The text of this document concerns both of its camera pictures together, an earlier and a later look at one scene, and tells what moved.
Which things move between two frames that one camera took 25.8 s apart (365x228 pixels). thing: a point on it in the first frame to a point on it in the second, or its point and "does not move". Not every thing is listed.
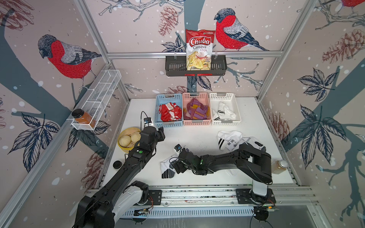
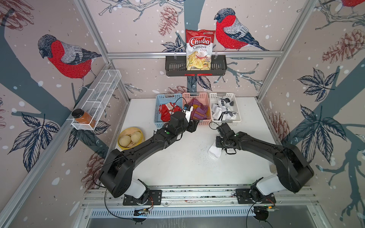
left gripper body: (159, 136) to (190, 127)
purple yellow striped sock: (199, 110) does not move
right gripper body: (182, 168) to (221, 142)
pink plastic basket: (196, 109) does not move
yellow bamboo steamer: (128, 137) does not move
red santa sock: (166, 115) does not move
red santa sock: (173, 107) does not move
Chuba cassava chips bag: (199, 45) does not move
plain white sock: (232, 172) to (214, 152)
